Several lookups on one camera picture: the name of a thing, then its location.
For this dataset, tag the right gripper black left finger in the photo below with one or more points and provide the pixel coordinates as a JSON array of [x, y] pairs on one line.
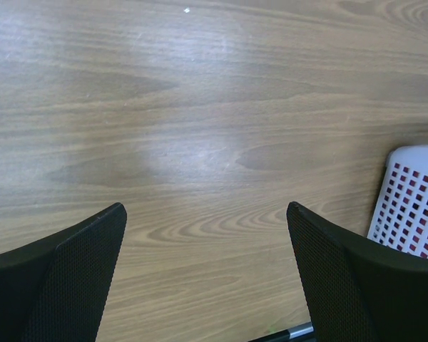
[[55, 289]]

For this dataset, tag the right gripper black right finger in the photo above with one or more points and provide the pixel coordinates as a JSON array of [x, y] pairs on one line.
[[357, 289]]

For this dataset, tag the white plastic laundry basket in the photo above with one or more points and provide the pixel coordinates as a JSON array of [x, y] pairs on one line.
[[415, 157]]

